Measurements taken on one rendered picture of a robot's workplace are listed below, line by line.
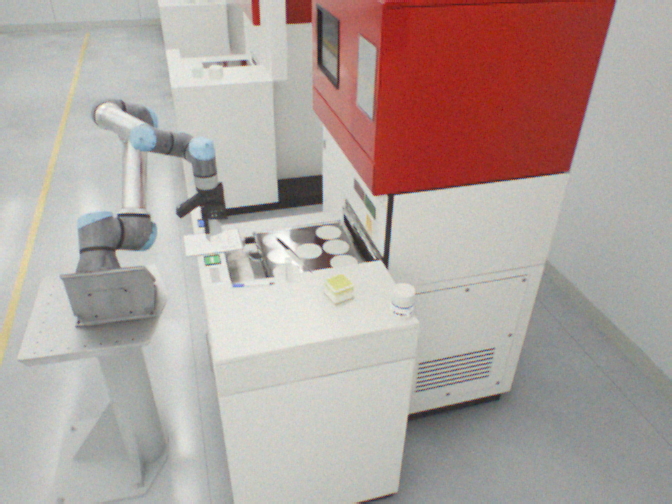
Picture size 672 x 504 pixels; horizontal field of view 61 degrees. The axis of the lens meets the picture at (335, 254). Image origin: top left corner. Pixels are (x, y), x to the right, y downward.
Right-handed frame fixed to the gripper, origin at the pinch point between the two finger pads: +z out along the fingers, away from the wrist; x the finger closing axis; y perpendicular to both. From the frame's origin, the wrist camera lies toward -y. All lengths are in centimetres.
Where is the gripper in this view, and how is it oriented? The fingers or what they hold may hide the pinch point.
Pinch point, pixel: (207, 238)
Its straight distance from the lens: 199.2
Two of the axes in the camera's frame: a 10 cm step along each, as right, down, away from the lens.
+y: 9.7, -1.3, 2.2
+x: -2.5, -5.5, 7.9
